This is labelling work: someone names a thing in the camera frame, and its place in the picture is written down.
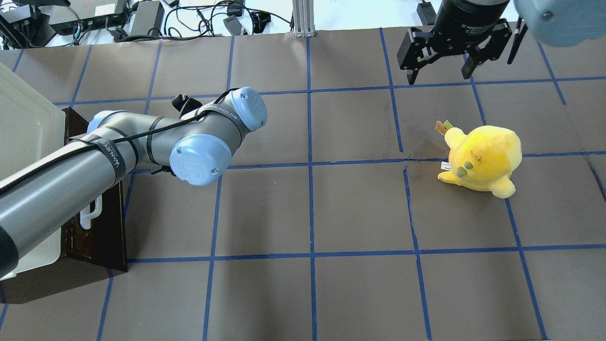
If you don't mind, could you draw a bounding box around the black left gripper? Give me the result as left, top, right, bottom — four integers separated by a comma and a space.
171, 94, 203, 118

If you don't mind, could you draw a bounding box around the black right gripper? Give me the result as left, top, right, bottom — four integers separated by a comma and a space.
397, 0, 512, 86

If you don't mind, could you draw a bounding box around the dark wooden drawer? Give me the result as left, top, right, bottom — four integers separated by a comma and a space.
1, 108, 136, 304

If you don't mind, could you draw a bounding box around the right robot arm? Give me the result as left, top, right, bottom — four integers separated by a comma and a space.
397, 0, 606, 85

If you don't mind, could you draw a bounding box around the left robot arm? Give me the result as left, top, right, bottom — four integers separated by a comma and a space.
0, 87, 268, 276

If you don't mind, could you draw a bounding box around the black power adapter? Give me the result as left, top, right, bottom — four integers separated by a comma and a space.
128, 0, 164, 36

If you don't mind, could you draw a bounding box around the yellow plush dinosaur toy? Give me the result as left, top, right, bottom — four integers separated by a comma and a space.
435, 120, 522, 199

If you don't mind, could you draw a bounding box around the cream plastic storage box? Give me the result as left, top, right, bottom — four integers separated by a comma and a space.
0, 64, 66, 180

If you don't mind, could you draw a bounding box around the aluminium frame post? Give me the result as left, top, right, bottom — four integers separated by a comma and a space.
292, 0, 316, 37

